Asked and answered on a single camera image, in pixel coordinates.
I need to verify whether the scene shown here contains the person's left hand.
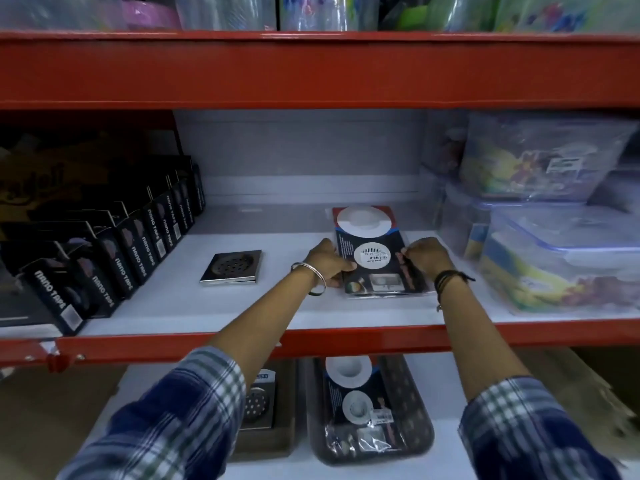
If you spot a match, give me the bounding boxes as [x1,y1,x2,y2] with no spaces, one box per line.
[303,239,358,288]

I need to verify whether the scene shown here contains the person's right hand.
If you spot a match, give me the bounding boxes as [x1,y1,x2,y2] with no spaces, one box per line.
[395,237,456,289]

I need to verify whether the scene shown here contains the dark drain cover packet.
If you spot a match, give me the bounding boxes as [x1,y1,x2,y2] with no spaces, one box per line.
[332,206,439,298]

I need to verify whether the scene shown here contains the person's right forearm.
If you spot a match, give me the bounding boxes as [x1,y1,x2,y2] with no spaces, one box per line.
[436,280,532,403]

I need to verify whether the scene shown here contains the person's left forearm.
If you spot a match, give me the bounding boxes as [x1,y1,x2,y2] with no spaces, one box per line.
[209,269,321,376]

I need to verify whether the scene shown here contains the silver bangle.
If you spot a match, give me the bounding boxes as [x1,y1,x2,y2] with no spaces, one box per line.
[291,263,327,297]

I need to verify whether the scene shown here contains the black thread wristbands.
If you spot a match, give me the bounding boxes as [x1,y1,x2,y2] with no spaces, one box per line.
[433,270,476,312]

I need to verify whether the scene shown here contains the red metal shelf beam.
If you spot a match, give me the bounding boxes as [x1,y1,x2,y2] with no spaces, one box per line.
[0,319,640,374]
[0,30,640,112]

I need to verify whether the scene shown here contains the small clear plastic container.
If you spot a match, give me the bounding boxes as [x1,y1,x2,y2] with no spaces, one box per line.
[440,181,502,259]

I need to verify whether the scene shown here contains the square steel drain cover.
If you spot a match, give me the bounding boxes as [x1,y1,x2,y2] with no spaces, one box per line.
[199,250,263,285]

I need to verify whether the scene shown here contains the drain cover packet with tag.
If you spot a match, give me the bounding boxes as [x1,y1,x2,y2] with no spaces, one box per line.
[321,355,397,456]

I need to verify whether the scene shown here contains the steel drain cover blue label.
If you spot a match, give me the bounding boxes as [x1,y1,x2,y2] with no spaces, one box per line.
[239,370,278,431]

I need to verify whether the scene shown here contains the large clear container blue clips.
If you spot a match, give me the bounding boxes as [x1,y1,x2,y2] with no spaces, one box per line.
[478,204,640,316]

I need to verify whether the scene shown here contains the brown plastic tray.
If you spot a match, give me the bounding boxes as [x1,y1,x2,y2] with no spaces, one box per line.
[231,359,299,462]

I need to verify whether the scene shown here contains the dark brown plastic basket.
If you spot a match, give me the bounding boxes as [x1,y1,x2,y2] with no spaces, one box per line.
[304,355,436,467]

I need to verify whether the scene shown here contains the clear container with colourful print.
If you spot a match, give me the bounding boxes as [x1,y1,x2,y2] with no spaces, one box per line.
[459,112,640,203]

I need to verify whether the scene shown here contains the person's right plaid sleeve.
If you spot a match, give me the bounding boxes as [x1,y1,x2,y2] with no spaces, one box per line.
[457,376,623,480]

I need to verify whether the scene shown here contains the person's plaid sleeve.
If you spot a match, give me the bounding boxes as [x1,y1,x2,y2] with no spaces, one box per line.
[55,346,248,480]
[457,376,623,480]

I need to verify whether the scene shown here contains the torn cardboard box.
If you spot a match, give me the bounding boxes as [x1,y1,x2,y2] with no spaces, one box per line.
[514,347,640,448]

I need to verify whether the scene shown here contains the person's left plaid sleeve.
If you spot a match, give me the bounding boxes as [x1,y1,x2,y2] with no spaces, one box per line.
[55,346,248,480]

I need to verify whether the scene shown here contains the row of black tape boxes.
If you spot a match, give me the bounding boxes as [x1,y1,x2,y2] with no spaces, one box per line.
[0,155,207,337]

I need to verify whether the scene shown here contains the clear wrapped blue print item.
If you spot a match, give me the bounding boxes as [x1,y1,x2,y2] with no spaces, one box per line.
[279,0,362,32]

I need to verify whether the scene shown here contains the clear wrapped green item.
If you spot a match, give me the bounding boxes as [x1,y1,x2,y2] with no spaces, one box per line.
[380,0,640,33]

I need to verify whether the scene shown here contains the clear wrapped plastic roll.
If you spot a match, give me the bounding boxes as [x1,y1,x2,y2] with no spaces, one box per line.
[175,0,279,32]

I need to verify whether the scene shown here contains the flat cardboard sheet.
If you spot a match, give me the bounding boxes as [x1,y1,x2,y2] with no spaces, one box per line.
[0,365,128,480]

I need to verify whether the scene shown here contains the clear wrapped pink item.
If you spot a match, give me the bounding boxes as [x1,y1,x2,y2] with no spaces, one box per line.
[0,0,182,32]

